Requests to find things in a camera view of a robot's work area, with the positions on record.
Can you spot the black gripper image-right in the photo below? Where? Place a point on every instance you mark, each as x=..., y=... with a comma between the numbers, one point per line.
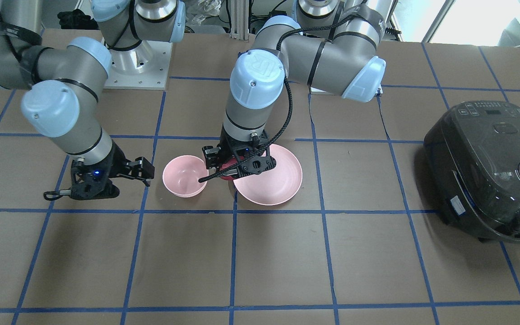
x=210, y=156

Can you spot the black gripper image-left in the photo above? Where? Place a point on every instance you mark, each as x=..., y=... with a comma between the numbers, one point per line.
x=116, y=164

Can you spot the pink bowl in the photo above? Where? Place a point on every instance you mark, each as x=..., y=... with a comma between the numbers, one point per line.
x=181, y=176

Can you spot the red apple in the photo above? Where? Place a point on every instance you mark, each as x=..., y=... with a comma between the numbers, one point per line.
x=234, y=173

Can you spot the grey robot arm image-right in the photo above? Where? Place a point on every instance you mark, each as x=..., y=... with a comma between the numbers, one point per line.
x=330, y=45

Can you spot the pink plate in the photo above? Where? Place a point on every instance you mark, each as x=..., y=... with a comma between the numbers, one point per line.
x=277, y=185

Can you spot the dark grey rice cooker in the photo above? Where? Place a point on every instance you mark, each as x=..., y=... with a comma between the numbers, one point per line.
x=473, y=152

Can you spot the white base plate image-left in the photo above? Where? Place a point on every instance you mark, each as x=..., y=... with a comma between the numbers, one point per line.
x=144, y=67

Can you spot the white base plate image-right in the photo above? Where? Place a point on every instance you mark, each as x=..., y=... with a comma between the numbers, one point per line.
x=321, y=92

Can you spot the aluminium frame post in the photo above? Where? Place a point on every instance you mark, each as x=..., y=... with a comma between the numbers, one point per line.
x=239, y=17

